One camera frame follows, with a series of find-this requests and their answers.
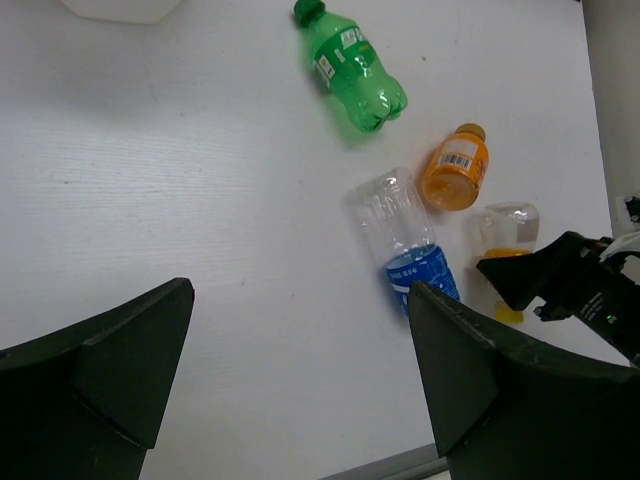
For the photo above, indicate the aluminium table rail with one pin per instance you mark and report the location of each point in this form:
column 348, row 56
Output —
column 419, row 463

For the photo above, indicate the orange plastic bottle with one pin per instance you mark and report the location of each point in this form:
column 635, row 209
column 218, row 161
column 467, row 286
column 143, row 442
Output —
column 454, row 175

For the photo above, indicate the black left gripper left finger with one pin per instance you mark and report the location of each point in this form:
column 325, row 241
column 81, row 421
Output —
column 87, row 401

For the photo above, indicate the white plastic bin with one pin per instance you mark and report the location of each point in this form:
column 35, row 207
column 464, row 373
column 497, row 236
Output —
column 142, row 12

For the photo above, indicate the green plastic bottle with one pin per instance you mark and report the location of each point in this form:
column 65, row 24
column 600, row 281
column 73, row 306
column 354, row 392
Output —
column 348, row 64

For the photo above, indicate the clear bottle yellow cap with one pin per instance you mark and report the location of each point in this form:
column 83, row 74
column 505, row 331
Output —
column 496, row 231

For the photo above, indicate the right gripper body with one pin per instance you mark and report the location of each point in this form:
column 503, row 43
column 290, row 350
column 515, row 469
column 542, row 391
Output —
column 597, row 282

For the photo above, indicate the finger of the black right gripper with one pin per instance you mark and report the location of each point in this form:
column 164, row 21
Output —
column 520, row 279

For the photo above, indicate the clear bottle blue label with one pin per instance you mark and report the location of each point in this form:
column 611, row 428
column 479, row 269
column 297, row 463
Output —
column 397, row 237

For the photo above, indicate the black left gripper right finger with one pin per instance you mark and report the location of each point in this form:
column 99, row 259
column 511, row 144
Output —
column 504, row 405

